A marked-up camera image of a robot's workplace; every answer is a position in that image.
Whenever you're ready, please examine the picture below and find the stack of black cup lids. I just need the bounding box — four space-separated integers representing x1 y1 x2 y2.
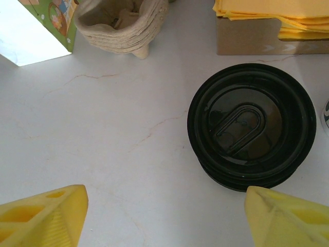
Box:
187 63 317 192

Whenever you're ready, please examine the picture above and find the stack of yellow napkins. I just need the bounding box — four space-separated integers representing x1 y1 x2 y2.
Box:
212 0 329 41

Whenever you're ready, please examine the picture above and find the stack of pulp cup carriers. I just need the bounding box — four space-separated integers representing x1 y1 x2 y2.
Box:
74 0 169 60

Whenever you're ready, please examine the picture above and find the stack of white paper cups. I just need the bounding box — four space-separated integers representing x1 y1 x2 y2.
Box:
321 99 329 134

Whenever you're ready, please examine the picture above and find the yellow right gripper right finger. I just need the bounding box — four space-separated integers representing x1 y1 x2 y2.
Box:
244 185 329 247

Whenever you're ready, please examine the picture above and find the white flower print paper bag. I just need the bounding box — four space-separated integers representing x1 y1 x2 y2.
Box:
0 0 80 67

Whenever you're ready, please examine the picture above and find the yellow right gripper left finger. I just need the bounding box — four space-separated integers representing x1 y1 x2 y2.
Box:
0 184 89 247

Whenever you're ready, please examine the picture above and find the brown cardboard napkin box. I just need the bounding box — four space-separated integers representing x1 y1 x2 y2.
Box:
216 16 329 56

